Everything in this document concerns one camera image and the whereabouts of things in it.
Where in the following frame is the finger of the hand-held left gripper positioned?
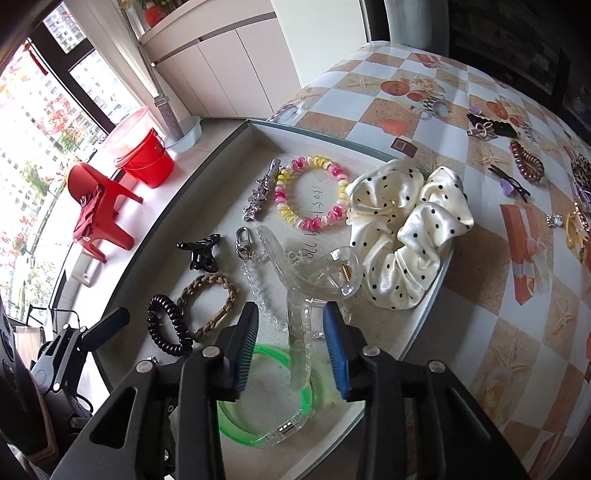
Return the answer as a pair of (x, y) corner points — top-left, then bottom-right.
(80, 306), (131, 352)

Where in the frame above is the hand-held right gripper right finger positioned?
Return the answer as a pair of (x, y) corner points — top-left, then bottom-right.
(322, 301), (529, 480)

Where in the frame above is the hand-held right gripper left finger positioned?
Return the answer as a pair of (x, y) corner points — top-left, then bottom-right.
(50, 301), (260, 480)

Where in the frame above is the black spiral hair tie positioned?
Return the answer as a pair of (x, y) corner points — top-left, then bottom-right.
(147, 294), (195, 357)

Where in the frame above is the clear bead bracelet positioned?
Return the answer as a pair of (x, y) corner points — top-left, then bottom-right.
(240, 247), (319, 334)

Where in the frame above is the clear plastic hair claw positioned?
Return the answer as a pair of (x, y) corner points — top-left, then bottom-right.
(257, 224), (361, 393)

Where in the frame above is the brown braided hair tie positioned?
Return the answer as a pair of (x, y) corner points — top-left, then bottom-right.
(176, 272), (238, 343)

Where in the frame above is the green plastic bangle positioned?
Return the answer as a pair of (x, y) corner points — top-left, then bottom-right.
(216, 344), (314, 449)

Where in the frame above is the black leaf hair claw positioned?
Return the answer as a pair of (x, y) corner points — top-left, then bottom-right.
(176, 233), (221, 274)

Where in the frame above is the pink yellow spiral hair tie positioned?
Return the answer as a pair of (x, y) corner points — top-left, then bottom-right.
(273, 155), (350, 232)

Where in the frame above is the grey jewelry tray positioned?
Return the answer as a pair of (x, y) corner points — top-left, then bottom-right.
(90, 117), (455, 480)

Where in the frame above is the red plastic stool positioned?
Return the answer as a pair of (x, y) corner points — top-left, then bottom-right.
(66, 161), (145, 265)

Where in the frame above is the white polka dot scrunchie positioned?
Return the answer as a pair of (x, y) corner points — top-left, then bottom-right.
(344, 159), (476, 310)

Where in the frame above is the silver star hair clip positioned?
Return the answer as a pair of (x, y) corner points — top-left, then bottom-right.
(242, 158), (283, 223)

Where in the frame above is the red plastic bucket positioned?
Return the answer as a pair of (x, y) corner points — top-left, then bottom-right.
(115, 128), (176, 189)

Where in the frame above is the checked printed tablecloth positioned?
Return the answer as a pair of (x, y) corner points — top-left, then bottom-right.
(265, 41), (591, 480)

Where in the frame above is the clear pink bucket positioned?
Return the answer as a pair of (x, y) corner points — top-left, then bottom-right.
(102, 106), (153, 160)

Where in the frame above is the pale blue basin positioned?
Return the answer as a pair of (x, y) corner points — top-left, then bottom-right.
(163, 115), (204, 149)

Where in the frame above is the black purple hair clip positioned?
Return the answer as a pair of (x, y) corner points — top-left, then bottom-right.
(488, 164), (533, 204)

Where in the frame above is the bronze bow hair clip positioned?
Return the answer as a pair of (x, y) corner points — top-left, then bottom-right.
(466, 110), (520, 140)

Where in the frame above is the white low cabinet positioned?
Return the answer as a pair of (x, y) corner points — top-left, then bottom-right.
(122, 0), (370, 121)

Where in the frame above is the leopard print scrunchie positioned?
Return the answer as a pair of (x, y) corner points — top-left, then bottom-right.
(570, 154), (591, 195)

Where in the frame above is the red vase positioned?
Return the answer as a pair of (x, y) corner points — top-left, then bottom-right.
(144, 2), (168, 27)

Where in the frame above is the grey mop handle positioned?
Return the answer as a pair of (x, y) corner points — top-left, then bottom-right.
(150, 69), (183, 141)

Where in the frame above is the yellow bead bracelet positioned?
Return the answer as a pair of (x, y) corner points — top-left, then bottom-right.
(564, 210), (591, 264)

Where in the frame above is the brown spiral hair tie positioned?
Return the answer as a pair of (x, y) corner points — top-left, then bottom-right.
(509, 140), (546, 185)

